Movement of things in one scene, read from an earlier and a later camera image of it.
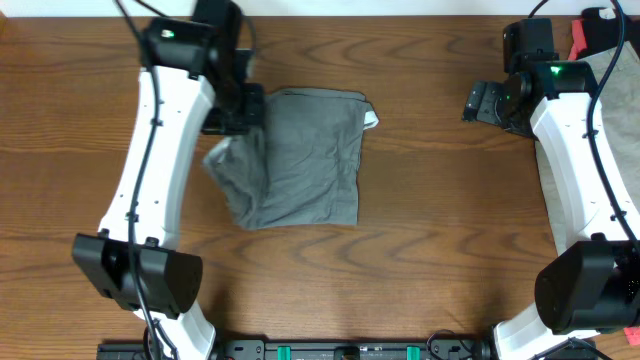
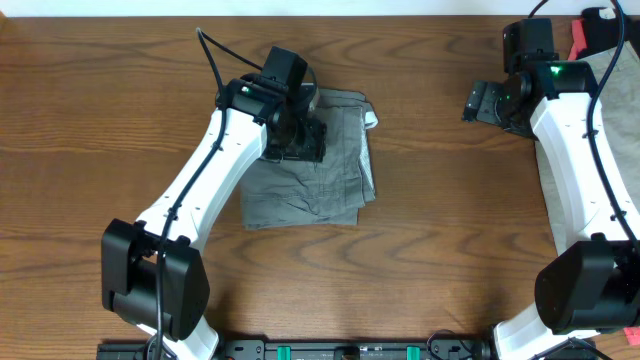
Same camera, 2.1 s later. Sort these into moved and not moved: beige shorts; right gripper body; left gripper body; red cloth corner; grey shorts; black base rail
Moved: grey shorts; left gripper body
Not moved: red cloth corner; beige shorts; black base rail; right gripper body
